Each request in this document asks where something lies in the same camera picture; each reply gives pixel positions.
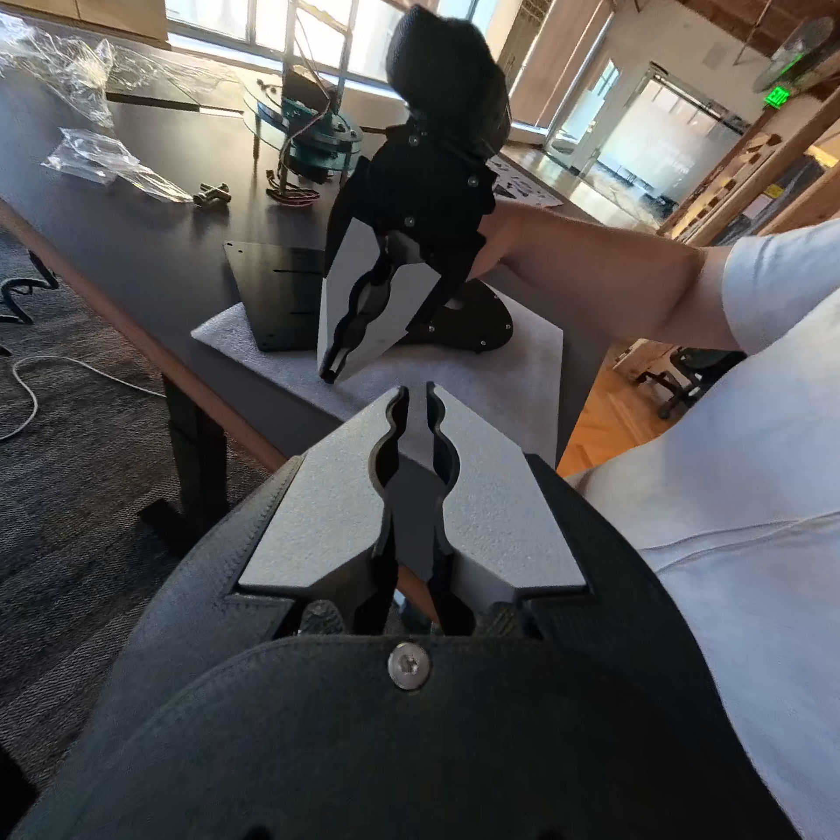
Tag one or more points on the black metal base plate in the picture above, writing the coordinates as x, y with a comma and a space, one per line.
275, 295

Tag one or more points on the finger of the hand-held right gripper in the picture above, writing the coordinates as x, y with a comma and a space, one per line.
341, 269
410, 289

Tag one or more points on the person's right hand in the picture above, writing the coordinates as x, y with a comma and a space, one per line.
508, 236

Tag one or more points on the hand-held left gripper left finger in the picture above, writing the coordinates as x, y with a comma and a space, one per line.
315, 525

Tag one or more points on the green exit sign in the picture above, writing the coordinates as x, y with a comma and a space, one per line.
778, 97

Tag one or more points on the person in white shirt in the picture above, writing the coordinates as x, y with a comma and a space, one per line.
754, 525

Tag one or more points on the metal cross socket wrench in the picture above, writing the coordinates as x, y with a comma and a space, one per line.
213, 195

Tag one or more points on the glass double door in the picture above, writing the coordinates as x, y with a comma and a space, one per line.
663, 138

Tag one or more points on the black desk leg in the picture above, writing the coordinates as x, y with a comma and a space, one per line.
197, 446

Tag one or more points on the printed instruction sheet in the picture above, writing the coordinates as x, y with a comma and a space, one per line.
525, 187

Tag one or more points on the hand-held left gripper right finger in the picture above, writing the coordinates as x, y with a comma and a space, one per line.
512, 525

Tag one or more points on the teal toy robot arm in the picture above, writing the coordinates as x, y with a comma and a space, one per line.
321, 138

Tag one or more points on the person's right forearm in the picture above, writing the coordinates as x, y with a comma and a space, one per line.
623, 275

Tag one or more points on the crumpled clear plastic wrap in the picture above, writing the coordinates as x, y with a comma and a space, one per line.
59, 65

